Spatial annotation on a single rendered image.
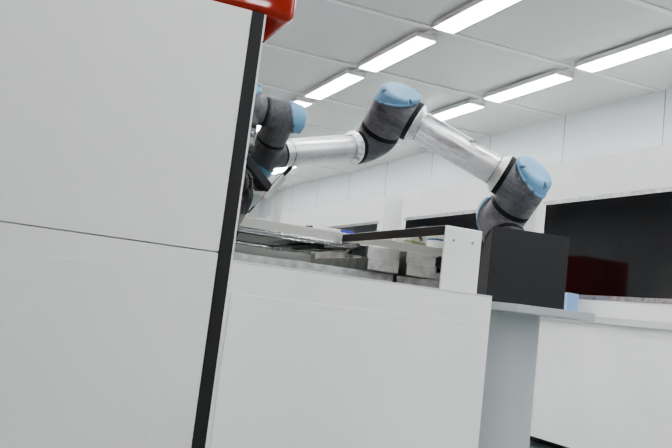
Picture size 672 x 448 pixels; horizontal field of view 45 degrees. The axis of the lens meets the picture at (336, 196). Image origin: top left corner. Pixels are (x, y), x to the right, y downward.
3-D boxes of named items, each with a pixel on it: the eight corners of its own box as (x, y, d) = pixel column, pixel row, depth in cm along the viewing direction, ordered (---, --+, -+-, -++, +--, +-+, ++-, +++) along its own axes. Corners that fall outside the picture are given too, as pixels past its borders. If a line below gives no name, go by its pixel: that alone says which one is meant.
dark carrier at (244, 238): (201, 224, 172) (201, 222, 172) (167, 231, 203) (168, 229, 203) (349, 247, 185) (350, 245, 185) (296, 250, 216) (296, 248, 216)
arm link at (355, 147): (367, 147, 245) (233, 158, 213) (382, 118, 240) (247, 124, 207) (389, 172, 240) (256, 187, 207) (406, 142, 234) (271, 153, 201)
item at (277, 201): (260, 219, 218) (267, 170, 220) (256, 220, 222) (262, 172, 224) (281, 223, 221) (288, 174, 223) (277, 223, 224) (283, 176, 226)
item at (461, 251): (439, 289, 174) (446, 224, 175) (337, 284, 224) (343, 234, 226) (477, 295, 177) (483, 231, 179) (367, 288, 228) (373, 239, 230)
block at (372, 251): (367, 257, 188) (368, 244, 188) (360, 257, 191) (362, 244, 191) (397, 261, 191) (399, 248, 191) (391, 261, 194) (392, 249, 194)
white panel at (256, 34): (218, 251, 129) (252, 10, 134) (132, 257, 203) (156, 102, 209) (237, 254, 130) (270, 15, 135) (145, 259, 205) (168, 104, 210)
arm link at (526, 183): (532, 210, 233) (368, 113, 238) (560, 170, 225) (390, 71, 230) (525, 229, 222) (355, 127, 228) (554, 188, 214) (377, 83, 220)
